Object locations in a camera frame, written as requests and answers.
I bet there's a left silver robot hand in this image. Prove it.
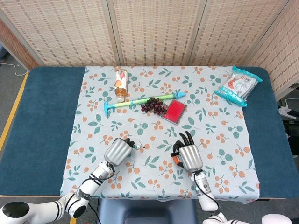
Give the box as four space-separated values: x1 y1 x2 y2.
104 137 135 167

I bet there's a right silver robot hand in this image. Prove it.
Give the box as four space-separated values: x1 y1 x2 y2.
170 131 203 174

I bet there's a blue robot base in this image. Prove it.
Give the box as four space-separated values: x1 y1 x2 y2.
96 198 198 224

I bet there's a floral print tablecloth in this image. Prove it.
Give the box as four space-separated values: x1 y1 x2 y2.
59 65 261 203

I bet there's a red ink pad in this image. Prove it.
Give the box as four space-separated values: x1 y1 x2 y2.
163 99 188 125

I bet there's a green blue toy water pump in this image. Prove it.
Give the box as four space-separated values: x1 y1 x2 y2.
103 91 186 117

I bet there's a dark red grape bunch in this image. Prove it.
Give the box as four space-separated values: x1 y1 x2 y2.
140 98 168 116

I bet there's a peach juice bottle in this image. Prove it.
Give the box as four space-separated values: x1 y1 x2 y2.
114 69 129 102

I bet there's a dark blue table cover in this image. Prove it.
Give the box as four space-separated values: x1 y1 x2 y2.
0 66 296 199

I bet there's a teal snack bag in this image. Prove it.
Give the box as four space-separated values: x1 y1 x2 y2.
213 65 263 108

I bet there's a white power strip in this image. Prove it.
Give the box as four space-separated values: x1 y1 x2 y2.
278 105 299 120

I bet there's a woven bamboo screen panel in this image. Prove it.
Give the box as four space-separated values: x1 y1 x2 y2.
107 0 208 67
188 0 292 67
246 0 299 101
0 0 121 68
0 17 39 72

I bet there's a white floor cable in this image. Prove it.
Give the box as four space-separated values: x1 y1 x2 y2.
0 61 29 77

